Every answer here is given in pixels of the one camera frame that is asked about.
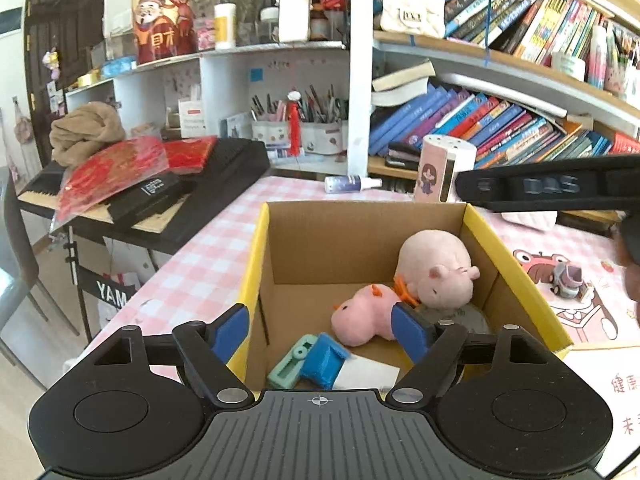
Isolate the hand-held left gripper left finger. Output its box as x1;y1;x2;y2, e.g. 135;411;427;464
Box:
90;304;253;409

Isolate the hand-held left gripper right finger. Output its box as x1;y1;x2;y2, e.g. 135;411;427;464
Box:
384;301;551;409

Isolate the pink axolotl plush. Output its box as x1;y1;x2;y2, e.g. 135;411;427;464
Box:
331;284;419;347

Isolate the grey round disc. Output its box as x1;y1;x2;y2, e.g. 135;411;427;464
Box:
419;304;492;347

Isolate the green printed plastic part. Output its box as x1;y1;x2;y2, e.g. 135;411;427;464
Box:
267;335;319;389

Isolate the pink pig plush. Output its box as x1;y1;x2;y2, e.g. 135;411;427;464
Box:
395;230;481;309

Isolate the blue printed plastic part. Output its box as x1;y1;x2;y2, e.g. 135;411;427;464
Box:
299;332;351;390

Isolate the yellow cardboard box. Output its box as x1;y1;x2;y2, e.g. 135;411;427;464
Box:
235;201;573;396

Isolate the white card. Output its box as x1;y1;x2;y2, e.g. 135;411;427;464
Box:
332;354;401;392

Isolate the row of colourful books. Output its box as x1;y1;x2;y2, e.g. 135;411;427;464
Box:
442;0;602;67
369;82;614;169

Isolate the stack of red books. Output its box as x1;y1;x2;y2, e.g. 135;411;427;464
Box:
609;132;640;157

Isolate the pink checkered tablecloth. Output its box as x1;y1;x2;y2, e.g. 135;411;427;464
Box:
82;175;640;461

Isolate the grey purple toy car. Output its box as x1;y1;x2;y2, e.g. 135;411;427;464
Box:
551;261;585;300

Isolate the white rolled paper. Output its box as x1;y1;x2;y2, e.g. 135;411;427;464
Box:
434;71;596;122

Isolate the pink cartoon print container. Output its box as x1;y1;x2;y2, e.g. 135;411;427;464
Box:
414;134;477;204

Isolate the white tape roll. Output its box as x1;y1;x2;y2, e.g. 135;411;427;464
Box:
551;51;587;82

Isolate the wooden bookshelf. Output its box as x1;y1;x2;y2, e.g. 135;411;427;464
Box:
367;0;640;227

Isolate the black keyboard stand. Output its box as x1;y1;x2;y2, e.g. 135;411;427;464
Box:
49;219;152;343

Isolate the dark flat case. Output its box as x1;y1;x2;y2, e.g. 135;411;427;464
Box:
385;141;424;171

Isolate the black rectangular case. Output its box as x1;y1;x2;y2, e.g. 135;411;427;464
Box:
107;172;184;226

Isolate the purple spray bottle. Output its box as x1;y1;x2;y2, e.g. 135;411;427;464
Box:
324;175;384;195

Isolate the black electronic keyboard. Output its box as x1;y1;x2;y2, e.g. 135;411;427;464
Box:
17;137;271;257

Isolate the thick cream-paged book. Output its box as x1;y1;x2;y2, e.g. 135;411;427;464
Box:
372;60;435;94
372;85;430;108

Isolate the red paper packet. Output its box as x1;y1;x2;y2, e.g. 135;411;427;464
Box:
164;137;219;174

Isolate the red patterned plastic bag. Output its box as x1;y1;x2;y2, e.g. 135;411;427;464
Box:
54;136;171;222

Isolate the white pen holder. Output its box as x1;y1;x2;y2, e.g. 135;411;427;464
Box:
251;92;297;152
299;85;349;156

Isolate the red tassel ornament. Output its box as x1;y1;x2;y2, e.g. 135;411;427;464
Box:
286;91;305;159

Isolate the white shelf unit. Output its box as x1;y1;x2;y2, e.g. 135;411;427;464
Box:
65;0;376;177

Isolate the white box red label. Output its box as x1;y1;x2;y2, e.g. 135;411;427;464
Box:
178;85;207;139

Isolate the grey chair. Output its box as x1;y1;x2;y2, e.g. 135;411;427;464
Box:
0;166;81;392

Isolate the brown bundled cloth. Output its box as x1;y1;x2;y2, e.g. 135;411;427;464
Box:
49;101;126;168

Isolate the blue flat box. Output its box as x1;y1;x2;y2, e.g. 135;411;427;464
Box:
102;57;137;77

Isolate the hanging cloth pouch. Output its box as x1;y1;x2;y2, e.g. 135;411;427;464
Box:
12;97;34;144

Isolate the small pink box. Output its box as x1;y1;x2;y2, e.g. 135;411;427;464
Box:
196;17;217;52

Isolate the white bottle yellow label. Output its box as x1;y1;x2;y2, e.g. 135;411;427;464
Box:
214;2;237;50

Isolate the glass jar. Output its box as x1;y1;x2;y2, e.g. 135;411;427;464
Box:
259;7;281;42

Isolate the white paper bag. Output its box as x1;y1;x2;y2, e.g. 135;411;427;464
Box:
278;0;314;43

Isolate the red fortune god figure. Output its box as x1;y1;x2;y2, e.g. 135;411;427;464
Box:
131;0;197;66

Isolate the dark brown door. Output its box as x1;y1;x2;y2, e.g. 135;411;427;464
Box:
25;0;109;162

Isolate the white quilted pearl-handle handbag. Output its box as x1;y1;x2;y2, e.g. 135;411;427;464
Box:
380;0;447;38

